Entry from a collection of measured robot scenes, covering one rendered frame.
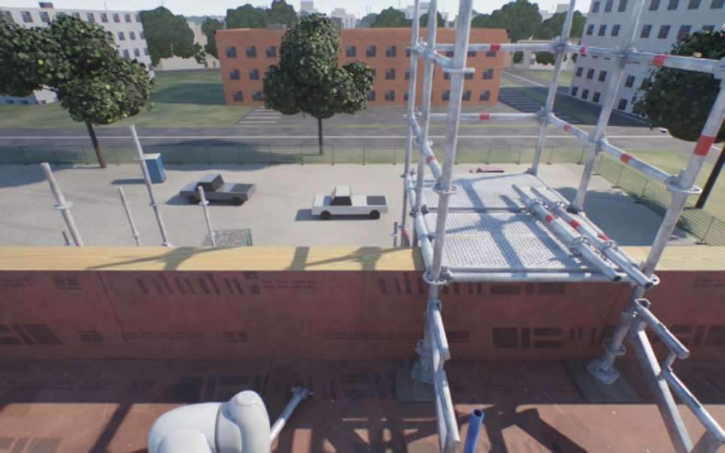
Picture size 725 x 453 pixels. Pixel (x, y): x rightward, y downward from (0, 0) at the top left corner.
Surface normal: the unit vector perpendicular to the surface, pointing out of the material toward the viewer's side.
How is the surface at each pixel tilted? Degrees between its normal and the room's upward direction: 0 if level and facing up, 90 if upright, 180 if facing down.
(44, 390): 0
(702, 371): 0
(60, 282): 90
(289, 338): 90
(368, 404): 0
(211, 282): 90
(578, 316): 90
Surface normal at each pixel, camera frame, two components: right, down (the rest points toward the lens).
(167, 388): 0.00, -0.88
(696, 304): 0.00, 0.48
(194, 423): 0.05, -0.62
